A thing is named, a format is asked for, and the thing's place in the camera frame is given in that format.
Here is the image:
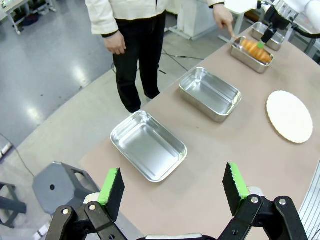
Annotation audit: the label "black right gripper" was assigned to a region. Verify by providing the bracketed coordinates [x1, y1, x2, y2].
[257, 6, 292, 50]

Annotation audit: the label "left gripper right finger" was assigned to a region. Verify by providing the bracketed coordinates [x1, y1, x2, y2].
[217, 162, 309, 240]

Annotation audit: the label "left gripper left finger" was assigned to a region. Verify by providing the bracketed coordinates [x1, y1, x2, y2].
[46, 167, 126, 240]

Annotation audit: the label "golden croissant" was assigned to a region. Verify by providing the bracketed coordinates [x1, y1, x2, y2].
[239, 38, 274, 64]

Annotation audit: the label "person's left forearm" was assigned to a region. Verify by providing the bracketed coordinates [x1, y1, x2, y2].
[206, 0, 226, 9]

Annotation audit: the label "person's right forearm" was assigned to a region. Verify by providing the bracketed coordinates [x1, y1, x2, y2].
[90, 4, 120, 39]

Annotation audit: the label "steel rectangular container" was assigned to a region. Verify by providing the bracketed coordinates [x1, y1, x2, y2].
[250, 21, 286, 52]
[110, 110, 189, 184]
[178, 66, 243, 123]
[230, 36, 274, 75]

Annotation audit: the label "person's left hand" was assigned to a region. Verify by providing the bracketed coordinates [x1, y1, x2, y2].
[213, 2, 238, 40]

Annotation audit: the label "person's right hand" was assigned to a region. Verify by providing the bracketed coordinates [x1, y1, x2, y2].
[104, 31, 127, 56]

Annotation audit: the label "grey plastic stool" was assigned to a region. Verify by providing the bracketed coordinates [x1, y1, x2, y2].
[32, 161, 101, 216]

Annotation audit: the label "white scalloped plate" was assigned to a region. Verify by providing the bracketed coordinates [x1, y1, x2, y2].
[266, 90, 314, 145]

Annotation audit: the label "dark metal stool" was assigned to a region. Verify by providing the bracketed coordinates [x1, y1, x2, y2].
[0, 181, 28, 229]

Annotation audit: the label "person's cream jacket torso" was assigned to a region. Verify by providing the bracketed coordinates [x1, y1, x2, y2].
[84, 0, 226, 22]

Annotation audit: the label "person's black trousers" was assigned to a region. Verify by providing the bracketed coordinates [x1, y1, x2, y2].
[111, 10, 167, 114]

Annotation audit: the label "grey workbench white legs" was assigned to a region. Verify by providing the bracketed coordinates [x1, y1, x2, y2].
[0, 0, 30, 35]

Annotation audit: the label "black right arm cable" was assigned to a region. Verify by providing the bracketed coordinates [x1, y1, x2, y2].
[290, 21, 320, 40]

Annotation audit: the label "aluminium profile frame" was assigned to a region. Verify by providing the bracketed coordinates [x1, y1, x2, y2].
[298, 159, 320, 240]

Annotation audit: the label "white pedestal base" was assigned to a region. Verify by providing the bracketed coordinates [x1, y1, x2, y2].
[168, 0, 219, 41]

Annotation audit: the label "black floor cable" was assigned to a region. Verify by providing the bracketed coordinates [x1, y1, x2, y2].
[161, 47, 205, 61]

